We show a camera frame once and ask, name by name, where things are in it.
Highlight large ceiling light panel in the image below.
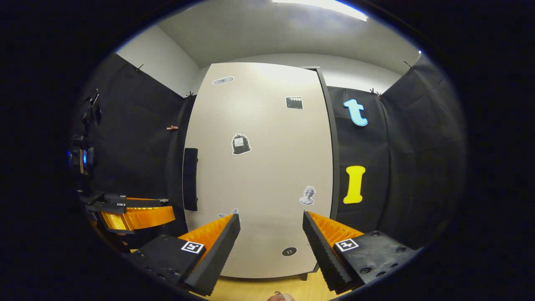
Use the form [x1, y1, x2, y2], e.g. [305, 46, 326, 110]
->
[272, 0, 368, 22]

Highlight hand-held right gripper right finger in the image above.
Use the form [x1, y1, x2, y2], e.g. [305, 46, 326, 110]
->
[302, 211, 420, 293]

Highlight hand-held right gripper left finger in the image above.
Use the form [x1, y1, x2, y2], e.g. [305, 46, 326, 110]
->
[125, 213, 242, 296]

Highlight black backdrop cloth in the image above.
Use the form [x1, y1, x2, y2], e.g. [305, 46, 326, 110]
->
[73, 52, 468, 251]

